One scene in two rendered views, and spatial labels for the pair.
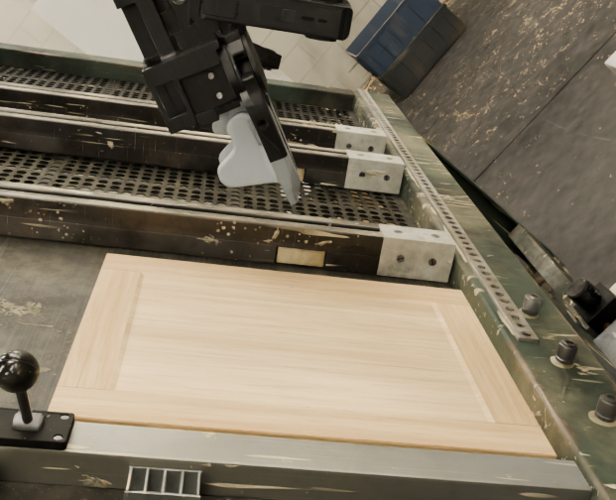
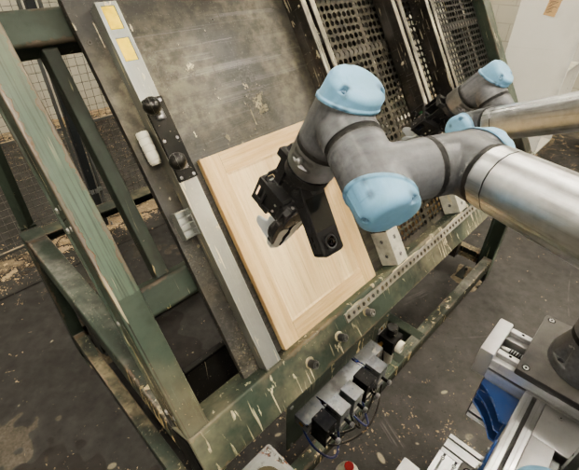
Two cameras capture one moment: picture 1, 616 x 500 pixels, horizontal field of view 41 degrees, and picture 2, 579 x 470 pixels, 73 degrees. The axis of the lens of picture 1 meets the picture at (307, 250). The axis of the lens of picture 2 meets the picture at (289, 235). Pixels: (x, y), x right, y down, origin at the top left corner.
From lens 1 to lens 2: 0.47 m
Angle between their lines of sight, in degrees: 32
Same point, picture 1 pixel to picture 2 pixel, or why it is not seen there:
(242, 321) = not seen: hidden behind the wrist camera
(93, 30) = not seen: outside the picture
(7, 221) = (310, 60)
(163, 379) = (245, 188)
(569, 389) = (322, 345)
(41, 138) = (389, 26)
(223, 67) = (278, 210)
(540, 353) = (339, 325)
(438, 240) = (397, 256)
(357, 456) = (237, 283)
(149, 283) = not seen: hidden behind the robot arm
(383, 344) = (318, 260)
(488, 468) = (257, 331)
